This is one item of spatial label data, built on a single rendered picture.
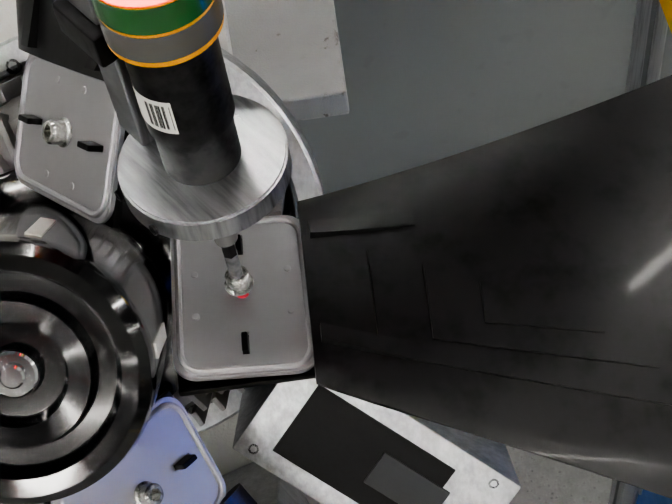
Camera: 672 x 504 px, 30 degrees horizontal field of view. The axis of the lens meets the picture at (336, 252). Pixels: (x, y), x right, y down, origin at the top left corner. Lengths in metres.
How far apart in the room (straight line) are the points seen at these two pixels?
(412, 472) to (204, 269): 0.19
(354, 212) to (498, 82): 0.94
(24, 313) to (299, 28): 0.68
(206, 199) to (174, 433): 0.18
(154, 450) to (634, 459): 0.23
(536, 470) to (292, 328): 1.30
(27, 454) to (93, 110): 0.15
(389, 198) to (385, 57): 0.87
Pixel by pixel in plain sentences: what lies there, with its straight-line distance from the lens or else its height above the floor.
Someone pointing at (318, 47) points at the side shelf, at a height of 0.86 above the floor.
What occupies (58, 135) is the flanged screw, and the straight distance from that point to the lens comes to 0.57.
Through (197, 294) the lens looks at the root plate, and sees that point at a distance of 0.58.
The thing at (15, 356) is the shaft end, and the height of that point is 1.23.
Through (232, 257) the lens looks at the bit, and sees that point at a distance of 0.55.
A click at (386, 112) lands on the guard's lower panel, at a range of 1.54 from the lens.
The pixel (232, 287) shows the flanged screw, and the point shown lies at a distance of 0.57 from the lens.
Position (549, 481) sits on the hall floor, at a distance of 1.84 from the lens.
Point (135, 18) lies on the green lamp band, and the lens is 0.42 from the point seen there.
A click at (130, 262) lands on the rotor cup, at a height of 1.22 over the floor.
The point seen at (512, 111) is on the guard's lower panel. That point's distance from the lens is 1.57.
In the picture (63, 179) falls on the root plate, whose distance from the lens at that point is 0.58.
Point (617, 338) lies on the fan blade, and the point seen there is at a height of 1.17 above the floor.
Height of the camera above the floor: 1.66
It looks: 54 degrees down
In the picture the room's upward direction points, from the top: 10 degrees counter-clockwise
